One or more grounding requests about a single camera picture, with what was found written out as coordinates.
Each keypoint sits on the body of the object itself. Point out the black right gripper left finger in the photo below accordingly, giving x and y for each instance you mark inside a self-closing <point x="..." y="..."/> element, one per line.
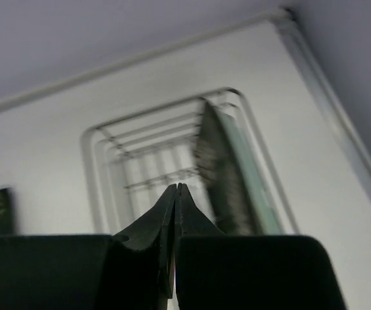
<point x="138" y="272"/>

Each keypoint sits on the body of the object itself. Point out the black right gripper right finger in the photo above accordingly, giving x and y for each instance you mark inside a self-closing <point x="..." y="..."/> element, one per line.
<point x="195" y="237"/>

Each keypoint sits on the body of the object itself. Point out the dark floral pattern plate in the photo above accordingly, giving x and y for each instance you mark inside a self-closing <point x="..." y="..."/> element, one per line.
<point x="230" y="203"/>

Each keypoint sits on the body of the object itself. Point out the pale green round plate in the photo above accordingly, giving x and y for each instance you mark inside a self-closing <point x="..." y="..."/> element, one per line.
<point x="261" y="203"/>

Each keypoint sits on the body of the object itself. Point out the metal wire dish rack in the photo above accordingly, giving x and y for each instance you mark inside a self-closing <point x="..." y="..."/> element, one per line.
<point x="130" y="160"/>

